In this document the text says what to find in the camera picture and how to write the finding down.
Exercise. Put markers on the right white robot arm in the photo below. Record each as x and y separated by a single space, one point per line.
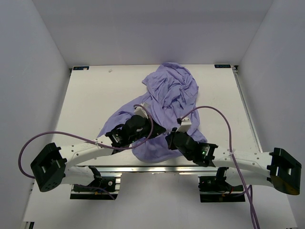
277 168

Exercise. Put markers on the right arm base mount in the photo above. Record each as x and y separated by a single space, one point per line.
214 188

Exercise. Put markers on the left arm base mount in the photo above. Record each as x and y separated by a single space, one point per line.
100 186

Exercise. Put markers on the left blue table label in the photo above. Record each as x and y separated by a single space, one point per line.
80 68

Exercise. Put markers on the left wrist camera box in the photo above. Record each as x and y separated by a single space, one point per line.
142 110

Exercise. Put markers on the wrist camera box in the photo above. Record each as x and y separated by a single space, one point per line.
184 124
142 110

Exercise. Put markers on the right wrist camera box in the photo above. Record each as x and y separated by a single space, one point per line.
184 124

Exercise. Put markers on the blue table label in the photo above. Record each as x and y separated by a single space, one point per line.
80 68
220 66

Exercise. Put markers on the purple jacket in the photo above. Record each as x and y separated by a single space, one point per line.
171 93

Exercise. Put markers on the right blue table label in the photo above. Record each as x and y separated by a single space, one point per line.
220 66

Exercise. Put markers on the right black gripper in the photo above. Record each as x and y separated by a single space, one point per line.
169 138

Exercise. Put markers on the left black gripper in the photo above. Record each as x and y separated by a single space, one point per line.
157 130

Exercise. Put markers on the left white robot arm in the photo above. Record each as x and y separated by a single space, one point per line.
56 165

